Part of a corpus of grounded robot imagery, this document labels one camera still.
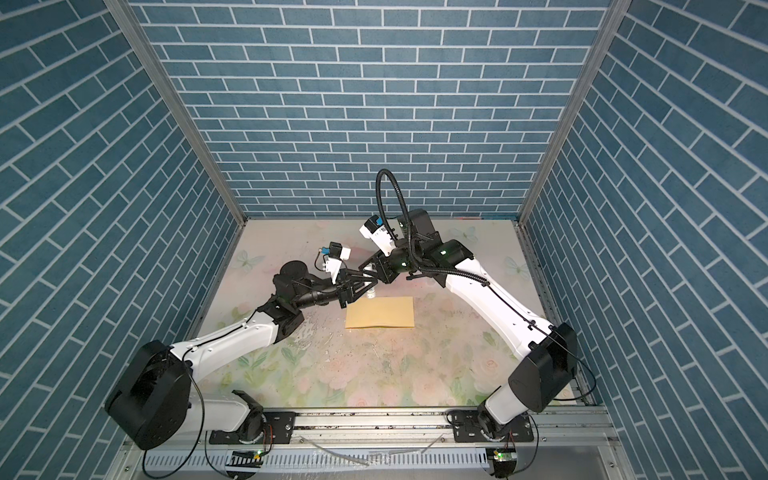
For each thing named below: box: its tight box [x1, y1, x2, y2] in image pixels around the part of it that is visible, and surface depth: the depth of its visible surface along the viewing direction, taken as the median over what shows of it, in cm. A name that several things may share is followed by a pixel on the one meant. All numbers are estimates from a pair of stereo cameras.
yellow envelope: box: [345, 296, 415, 329], surface depth 96 cm
